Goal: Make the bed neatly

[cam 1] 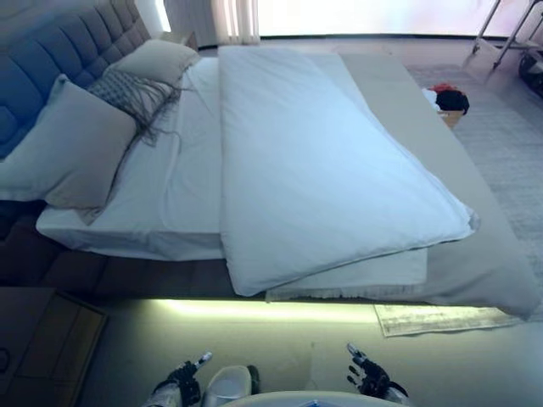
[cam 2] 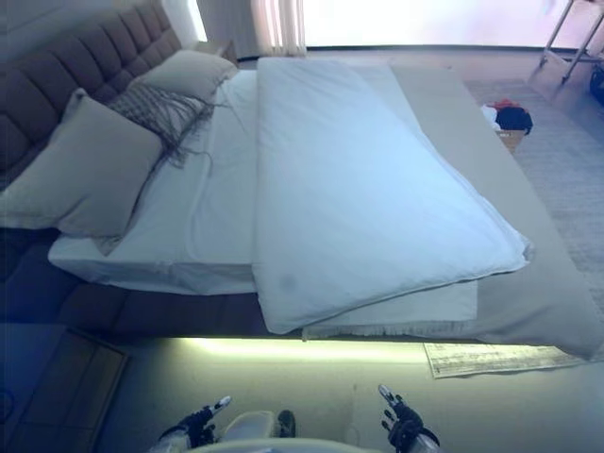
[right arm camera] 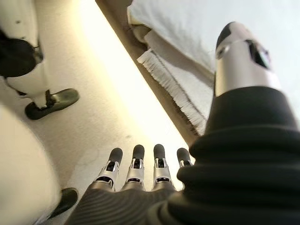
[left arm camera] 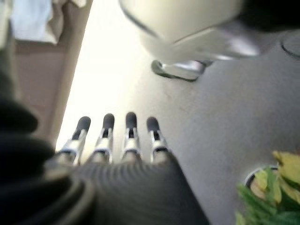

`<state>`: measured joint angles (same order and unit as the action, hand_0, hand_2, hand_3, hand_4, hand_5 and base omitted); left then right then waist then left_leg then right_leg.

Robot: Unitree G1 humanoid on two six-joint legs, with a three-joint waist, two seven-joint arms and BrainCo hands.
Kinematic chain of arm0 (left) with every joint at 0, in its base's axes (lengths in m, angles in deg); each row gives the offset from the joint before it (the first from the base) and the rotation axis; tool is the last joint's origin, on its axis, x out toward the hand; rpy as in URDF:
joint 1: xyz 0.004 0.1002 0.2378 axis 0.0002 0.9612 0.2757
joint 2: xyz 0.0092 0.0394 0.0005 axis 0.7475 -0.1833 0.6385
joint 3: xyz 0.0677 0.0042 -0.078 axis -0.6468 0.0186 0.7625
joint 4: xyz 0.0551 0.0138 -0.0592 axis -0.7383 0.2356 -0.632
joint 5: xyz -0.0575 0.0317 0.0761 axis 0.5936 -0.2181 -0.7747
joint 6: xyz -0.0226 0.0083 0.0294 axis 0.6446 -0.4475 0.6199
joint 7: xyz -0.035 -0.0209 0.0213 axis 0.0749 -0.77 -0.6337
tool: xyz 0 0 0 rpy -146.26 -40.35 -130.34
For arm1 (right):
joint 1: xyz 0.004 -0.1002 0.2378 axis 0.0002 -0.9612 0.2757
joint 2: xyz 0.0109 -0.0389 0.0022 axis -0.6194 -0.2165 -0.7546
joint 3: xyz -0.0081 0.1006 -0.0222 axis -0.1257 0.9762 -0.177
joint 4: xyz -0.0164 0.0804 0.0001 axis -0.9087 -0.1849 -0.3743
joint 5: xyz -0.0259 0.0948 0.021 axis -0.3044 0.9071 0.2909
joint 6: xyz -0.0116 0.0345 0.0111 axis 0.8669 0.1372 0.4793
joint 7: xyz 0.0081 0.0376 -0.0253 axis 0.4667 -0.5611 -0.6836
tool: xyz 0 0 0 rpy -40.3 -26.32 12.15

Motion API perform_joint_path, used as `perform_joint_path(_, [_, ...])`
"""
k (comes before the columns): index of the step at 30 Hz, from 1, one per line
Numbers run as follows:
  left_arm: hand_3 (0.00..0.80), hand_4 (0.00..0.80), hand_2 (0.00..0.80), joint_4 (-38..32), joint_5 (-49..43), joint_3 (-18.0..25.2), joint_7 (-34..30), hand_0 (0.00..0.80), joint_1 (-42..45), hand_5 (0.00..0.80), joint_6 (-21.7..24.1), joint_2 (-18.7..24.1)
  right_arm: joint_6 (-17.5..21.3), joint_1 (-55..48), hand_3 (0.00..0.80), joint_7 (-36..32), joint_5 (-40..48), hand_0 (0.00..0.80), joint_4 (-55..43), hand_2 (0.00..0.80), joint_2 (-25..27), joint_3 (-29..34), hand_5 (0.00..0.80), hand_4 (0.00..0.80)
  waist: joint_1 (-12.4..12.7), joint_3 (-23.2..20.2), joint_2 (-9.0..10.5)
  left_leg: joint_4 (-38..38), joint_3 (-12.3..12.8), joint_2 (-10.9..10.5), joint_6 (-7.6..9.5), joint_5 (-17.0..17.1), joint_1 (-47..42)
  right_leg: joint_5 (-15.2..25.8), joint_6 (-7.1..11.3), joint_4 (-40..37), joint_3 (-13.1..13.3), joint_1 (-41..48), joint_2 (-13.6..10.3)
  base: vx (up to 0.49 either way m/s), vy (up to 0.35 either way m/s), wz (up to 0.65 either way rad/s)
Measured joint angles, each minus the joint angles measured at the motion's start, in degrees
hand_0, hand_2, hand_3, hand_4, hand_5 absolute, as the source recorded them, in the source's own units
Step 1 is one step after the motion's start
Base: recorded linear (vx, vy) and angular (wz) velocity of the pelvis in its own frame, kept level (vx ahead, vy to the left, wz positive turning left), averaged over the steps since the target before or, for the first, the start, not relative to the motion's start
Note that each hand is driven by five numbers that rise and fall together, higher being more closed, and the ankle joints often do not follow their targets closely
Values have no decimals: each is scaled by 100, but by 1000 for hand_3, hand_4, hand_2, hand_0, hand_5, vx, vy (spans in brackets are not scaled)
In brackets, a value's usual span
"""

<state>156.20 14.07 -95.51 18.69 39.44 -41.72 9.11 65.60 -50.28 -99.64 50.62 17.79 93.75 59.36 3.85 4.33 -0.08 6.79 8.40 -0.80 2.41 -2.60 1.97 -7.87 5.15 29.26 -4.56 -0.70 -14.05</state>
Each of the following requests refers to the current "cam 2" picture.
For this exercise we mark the white sheeted mattress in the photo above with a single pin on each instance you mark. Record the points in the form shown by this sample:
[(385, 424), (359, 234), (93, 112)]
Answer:
[(207, 198)]

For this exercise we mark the large grey carpet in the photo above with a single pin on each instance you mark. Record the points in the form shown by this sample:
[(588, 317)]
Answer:
[(561, 156)]

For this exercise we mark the printed paper sheet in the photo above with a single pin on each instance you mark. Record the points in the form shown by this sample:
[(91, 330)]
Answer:
[(491, 361)]

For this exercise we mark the metal frame stand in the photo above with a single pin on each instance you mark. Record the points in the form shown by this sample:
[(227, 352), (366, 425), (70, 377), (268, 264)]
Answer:
[(566, 40)]

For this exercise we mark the beige bedspread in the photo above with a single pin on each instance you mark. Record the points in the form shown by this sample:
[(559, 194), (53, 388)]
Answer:
[(519, 245)]

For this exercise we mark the wooden bedside table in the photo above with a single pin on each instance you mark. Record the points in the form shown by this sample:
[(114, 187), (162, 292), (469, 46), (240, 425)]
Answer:
[(61, 377)]

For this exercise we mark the wooden box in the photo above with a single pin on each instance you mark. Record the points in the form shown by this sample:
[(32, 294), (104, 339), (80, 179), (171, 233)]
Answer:
[(511, 138)]

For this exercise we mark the white curtain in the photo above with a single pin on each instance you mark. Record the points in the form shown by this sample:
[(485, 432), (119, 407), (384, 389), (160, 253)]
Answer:
[(278, 26)]

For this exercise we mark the dark robot foot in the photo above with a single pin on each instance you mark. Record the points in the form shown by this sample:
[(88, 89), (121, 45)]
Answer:
[(286, 422)]

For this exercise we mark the large beige pillow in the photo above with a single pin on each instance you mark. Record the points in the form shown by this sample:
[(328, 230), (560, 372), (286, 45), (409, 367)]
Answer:
[(85, 174)]

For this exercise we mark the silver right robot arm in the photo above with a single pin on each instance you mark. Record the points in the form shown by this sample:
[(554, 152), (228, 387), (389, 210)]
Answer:
[(424, 441)]

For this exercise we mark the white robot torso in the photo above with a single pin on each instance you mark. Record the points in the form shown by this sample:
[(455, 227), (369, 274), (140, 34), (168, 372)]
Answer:
[(245, 434)]

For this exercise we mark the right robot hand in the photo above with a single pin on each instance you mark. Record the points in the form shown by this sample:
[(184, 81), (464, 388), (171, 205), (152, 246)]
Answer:
[(400, 415)]

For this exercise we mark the folded white duvet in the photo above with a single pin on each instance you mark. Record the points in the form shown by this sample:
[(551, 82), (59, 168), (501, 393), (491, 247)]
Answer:
[(358, 189)]

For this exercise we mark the grey fringed throw cushion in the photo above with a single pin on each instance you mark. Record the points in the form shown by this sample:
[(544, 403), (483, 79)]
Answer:
[(160, 113)]

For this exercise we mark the brown tufted headboard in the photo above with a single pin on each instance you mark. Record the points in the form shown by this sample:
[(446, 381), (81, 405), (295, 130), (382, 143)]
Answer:
[(71, 71)]

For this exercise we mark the wooden nightstand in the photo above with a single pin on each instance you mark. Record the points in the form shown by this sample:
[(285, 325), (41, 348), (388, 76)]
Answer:
[(222, 49)]

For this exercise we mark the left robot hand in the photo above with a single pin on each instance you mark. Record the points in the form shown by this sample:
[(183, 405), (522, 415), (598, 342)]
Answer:
[(204, 416)]

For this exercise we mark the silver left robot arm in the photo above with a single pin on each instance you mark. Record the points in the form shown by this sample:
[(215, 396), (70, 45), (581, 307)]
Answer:
[(175, 440)]

